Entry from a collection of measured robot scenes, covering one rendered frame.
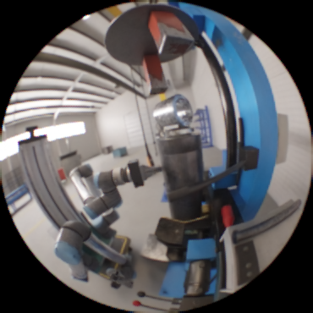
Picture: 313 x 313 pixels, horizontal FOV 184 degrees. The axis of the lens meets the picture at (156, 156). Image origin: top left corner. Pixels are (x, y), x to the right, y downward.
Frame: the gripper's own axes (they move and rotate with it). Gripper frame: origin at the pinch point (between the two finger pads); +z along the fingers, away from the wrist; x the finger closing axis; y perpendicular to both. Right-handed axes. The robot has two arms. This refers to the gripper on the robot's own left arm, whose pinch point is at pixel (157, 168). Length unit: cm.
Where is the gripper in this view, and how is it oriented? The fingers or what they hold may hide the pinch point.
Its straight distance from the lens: 47.9
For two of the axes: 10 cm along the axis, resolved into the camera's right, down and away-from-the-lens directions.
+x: -1.9, -9.5, -2.6
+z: 9.8, -2.1, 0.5
